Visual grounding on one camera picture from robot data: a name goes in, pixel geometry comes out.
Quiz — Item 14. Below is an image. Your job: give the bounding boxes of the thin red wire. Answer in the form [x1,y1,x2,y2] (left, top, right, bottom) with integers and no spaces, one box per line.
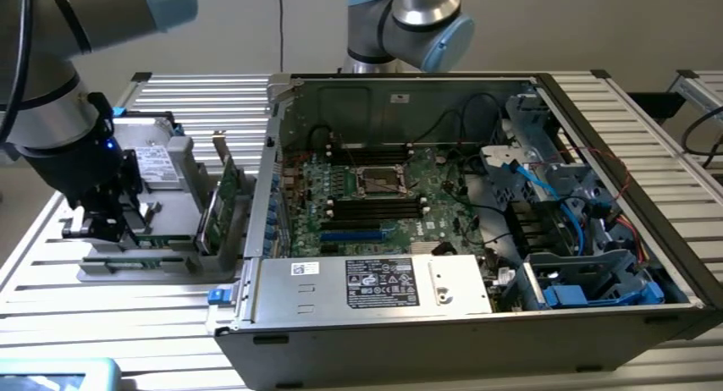
[554,146,635,202]

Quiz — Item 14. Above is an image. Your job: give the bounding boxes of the multicoloured power wire bundle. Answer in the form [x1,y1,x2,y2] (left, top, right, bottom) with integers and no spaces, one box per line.
[614,214,650,270]

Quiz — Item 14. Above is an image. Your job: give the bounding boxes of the green RAM stick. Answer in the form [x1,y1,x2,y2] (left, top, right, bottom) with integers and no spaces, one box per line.
[83,258,166,271]

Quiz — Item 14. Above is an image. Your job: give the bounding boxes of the grey power supply unit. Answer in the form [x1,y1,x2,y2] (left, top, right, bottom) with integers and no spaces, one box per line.
[250,254,497,326]

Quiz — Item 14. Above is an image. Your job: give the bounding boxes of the grey disk bay blue carrier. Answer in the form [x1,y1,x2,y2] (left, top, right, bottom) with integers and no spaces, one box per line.
[521,247,663,312]

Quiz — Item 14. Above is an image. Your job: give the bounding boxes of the long looped black wire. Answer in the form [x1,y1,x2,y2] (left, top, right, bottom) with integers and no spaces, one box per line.
[417,91,506,147]

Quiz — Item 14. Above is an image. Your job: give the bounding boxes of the grey metal drive cage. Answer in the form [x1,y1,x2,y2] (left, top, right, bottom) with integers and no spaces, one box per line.
[478,91,630,257]

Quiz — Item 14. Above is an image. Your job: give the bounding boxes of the short black wire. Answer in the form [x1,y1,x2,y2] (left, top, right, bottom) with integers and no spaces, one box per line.
[307,124,337,151]

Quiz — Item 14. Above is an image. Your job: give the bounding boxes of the blue expansion slot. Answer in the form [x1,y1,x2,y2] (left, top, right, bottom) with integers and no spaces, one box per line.
[321,231,383,243]

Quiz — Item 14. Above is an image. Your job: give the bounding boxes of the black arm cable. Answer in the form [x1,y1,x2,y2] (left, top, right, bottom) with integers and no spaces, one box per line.
[0,0,36,143]

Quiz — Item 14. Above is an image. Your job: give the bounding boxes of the CPU socket with metal frame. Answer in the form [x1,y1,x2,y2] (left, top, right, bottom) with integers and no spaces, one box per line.
[346,163,415,201]

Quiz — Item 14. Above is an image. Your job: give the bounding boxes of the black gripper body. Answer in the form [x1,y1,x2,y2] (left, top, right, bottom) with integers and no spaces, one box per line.
[22,137,132,217]

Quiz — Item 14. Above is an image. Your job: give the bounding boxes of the thick black cable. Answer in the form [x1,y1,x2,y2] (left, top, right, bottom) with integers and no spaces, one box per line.
[682,104,723,171]

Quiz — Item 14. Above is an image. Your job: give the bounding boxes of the black expansion slot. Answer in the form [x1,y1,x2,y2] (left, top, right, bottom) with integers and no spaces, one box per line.
[321,221,386,233]

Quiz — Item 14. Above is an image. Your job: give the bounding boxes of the thin black hanging cable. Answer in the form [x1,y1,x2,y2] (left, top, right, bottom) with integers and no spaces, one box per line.
[278,0,286,74]

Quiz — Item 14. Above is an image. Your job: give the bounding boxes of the green graphics card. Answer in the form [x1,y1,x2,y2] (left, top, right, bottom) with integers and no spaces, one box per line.
[196,129,249,256]

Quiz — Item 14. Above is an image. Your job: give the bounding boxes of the blue case latch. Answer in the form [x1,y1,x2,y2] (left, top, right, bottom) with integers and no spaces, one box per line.
[207,286,234,308]

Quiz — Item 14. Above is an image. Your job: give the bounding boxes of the long blue wire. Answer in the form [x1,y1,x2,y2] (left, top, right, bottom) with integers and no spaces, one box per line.
[555,195,610,257]

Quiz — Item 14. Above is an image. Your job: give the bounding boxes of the open black PC case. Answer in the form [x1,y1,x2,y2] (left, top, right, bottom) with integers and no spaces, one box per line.
[206,71,723,391]

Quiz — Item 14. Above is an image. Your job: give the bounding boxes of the aluminium profile side table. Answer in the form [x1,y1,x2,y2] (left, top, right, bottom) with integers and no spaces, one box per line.
[665,69,723,115]

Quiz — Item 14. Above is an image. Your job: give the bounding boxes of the silver hard disk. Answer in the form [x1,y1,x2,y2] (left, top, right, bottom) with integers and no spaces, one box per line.
[112,116,186,194]

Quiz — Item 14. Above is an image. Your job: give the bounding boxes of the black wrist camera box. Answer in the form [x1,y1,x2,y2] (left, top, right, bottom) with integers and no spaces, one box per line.
[84,92,140,184]

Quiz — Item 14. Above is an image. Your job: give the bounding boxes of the black RAM slot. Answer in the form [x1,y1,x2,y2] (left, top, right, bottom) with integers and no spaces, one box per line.
[327,214,426,222]
[329,144,411,151]
[327,203,425,211]
[327,208,425,216]
[329,149,411,156]
[329,153,411,160]
[329,158,413,165]
[327,198,425,206]

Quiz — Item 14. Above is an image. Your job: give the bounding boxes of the grey parts rack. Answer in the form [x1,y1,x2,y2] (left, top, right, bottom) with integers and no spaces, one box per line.
[75,111,255,285]

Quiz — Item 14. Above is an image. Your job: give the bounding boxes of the teal device with screen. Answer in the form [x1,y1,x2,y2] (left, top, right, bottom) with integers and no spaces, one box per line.
[0,357,123,391]

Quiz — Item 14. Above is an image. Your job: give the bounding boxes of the short blue wire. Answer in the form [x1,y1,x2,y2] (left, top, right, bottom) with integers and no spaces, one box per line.
[510,161,559,202]

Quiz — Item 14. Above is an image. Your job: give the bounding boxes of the silver chipset heat sink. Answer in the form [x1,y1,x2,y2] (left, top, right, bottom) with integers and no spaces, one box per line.
[409,241,454,257]

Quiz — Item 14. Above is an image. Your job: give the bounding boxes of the green Dell motherboard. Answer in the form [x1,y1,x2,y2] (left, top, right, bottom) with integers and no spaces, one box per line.
[281,146,489,260]

